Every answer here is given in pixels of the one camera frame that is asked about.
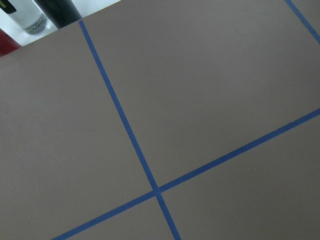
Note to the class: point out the black water bottle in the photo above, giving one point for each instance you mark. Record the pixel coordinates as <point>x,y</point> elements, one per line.
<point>61,12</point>

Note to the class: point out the red water bottle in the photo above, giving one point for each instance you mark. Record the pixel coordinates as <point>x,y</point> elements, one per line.
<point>7,44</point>

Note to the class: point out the grey water bottle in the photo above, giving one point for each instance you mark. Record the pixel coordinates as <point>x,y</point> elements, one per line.
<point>25,14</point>

